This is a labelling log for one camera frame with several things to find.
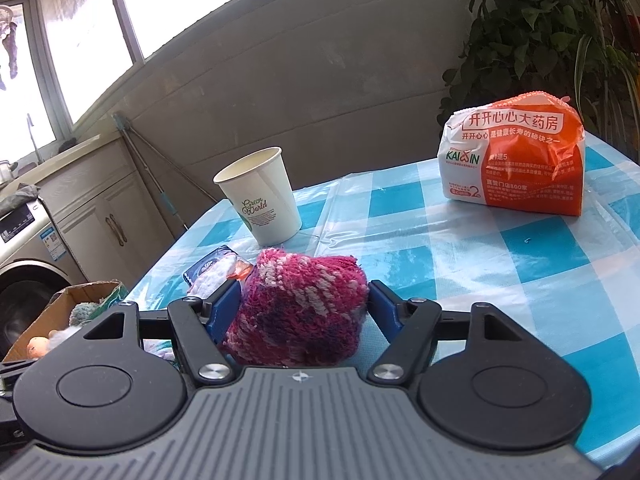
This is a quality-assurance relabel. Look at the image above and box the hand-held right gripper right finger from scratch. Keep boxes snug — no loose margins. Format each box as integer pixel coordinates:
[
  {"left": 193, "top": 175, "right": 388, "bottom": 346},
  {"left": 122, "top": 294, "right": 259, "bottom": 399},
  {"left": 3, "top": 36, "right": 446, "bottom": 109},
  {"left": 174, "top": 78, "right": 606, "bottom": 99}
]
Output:
[{"left": 367, "top": 280, "right": 533, "bottom": 388}]

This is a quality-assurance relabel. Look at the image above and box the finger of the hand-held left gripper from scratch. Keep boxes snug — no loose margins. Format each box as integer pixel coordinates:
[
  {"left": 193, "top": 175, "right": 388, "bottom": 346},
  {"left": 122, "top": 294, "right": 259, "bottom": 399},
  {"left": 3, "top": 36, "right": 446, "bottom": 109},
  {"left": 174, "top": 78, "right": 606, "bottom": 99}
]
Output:
[{"left": 0, "top": 360, "right": 33, "bottom": 441}]

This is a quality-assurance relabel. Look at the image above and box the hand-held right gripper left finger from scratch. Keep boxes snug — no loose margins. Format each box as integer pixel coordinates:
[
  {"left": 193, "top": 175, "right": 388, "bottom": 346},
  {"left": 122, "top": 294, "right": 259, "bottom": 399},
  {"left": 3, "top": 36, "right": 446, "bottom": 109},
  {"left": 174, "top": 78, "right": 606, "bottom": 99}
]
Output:
[{"left": 82, "top": 277, "right": 243, "bottom": 388}]

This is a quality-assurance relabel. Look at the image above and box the pink knitted hat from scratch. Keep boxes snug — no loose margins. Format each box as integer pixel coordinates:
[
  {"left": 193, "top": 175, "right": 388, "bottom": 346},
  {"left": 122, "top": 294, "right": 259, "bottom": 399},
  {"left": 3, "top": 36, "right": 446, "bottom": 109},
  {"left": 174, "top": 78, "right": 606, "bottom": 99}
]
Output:
[{"left": 222, "top": 247, "right": 370, "bottom": 366}]

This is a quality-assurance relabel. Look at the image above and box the cardboard box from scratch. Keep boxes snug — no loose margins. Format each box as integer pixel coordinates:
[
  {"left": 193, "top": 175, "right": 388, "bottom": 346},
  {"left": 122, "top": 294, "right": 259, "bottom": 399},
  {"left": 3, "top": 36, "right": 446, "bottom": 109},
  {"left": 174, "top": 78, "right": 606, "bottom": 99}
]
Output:
[{"left": 0, "top": 280, "right": 130, "bottom": 363}]

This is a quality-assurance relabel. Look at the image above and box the blue white small packet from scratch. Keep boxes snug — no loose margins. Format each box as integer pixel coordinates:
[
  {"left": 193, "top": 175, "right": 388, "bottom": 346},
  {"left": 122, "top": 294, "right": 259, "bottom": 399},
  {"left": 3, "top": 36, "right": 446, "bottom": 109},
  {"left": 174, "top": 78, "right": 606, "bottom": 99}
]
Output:
[{"left": 182, "top": 245, "right": 256, "bottom": 297}]

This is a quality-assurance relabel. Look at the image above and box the washing machine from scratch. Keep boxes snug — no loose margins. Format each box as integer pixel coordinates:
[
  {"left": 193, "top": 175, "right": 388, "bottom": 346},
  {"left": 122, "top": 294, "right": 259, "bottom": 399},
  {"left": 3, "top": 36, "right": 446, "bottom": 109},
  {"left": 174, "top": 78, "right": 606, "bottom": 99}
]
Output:
[{"left": 0, "top": 196, "right": 92, "bottom": 357}]

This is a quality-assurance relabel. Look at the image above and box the white paper cup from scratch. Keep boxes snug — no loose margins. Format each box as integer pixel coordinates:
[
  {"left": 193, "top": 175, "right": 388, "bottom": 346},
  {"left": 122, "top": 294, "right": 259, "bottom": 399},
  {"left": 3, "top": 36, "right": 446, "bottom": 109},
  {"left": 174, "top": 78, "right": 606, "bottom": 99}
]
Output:
[{"left": 213, "top": 146, "right": 303, "bottom": 246}]

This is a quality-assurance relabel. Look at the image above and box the blue white checked tablecloth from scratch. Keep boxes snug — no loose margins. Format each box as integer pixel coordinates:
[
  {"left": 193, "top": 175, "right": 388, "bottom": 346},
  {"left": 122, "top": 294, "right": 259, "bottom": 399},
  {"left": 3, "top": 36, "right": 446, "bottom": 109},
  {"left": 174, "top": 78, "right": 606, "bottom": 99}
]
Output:
[{"left": 120, "top": 130, "right": 640, "bottom": 471}]

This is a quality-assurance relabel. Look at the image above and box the mop with metal pole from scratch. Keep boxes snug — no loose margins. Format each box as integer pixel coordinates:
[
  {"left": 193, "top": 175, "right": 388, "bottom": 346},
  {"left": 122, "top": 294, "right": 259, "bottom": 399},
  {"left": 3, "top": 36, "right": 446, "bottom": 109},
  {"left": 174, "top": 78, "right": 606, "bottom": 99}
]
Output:
[{"left": 112, "top": 112, "right": 219, "bottom": 234}]

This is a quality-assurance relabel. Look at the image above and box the beige sink cabinet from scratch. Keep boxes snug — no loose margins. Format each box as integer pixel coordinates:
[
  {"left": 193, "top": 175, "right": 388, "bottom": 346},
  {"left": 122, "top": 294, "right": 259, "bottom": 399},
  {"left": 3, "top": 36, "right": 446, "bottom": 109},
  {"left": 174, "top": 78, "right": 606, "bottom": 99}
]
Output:
[{"left": 10, "top": 132, "right": 190, "bottom": 292}]

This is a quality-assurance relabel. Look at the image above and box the grey cloth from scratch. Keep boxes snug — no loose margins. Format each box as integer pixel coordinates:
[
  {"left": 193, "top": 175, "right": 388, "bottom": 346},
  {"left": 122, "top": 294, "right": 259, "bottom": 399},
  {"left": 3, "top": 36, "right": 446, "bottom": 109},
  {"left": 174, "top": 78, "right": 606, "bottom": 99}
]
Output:
[{"left": 0, "top": 183, "right": 42, "bottom": 217}]

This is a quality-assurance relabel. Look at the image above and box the orange white pharmacy bag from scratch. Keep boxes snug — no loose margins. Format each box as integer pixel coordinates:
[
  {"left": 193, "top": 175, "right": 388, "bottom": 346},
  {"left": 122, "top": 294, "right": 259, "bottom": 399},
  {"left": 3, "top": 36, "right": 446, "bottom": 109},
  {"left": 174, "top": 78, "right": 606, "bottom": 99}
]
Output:
[{"left": 437, "top": 91, "right": 587, "bottom": 217}]

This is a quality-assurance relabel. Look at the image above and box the window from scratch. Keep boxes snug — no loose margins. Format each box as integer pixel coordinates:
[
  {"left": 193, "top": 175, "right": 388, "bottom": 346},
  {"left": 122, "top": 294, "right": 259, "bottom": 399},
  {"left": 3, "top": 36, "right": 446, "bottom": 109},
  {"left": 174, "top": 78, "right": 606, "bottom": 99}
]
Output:
[{"left": 0, "top": 0, "right": 313, "bottom": 173}]

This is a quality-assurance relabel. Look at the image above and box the spider plant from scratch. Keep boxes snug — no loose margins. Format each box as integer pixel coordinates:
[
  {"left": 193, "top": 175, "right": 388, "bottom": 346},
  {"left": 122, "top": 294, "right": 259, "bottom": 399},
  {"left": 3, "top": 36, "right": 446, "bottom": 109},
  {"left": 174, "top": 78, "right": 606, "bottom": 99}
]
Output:
[{"left": 572, "top": 35, "right": 640, "bottom": 163}]

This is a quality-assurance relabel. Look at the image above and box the hanging dark garment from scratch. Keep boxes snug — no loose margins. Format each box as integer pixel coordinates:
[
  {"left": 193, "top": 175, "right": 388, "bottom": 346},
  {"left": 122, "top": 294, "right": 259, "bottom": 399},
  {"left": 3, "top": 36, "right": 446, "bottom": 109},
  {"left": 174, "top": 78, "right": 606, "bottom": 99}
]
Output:
[{"left": 0, "top": 5, "right": 24, "bottom": 92}]

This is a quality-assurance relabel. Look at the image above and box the large leafy potted plant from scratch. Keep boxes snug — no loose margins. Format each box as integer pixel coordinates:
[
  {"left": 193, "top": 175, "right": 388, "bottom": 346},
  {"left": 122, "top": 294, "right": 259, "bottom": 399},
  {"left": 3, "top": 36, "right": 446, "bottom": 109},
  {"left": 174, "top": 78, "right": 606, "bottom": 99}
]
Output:
[{"left": 437, "top": 0, "right": 640, "bottom": 126}]

